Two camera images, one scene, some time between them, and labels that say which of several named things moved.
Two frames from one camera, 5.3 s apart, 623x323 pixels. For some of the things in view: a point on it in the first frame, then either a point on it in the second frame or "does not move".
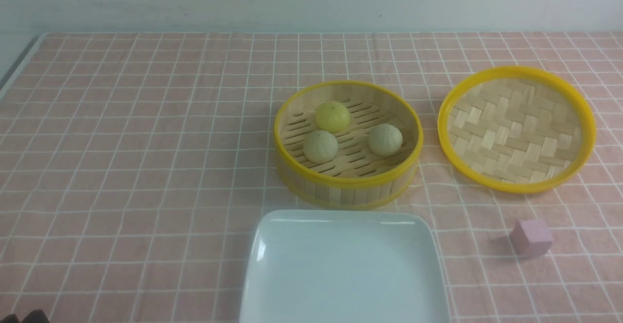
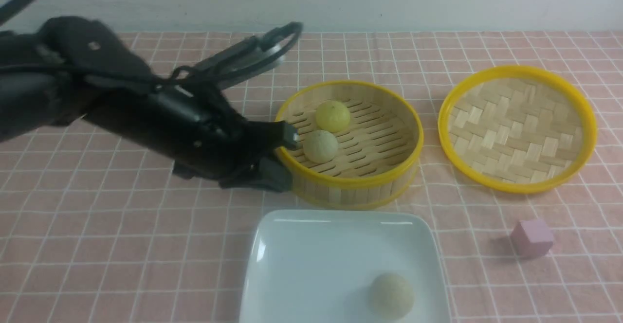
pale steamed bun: (385, 139) → (391, 296)
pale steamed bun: (320, 147) does not move
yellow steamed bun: (332, 116) does not move
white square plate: (343, 266) does not move
